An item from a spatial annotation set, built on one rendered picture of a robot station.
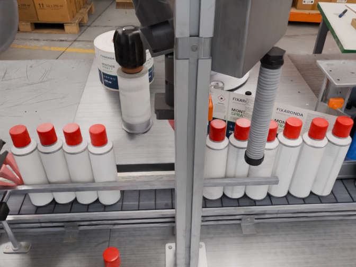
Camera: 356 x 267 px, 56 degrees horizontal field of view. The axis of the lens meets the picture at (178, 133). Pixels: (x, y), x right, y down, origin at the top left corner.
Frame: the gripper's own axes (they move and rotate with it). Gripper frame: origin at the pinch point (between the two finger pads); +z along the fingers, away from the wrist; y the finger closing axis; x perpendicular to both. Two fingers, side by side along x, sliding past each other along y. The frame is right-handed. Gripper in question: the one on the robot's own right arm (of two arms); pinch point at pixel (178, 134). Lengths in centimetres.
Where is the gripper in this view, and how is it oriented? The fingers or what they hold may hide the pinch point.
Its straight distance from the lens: 76.3
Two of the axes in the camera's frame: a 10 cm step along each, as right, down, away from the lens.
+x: 0.4, 6.1, -7.9
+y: -10.0, 0.1, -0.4
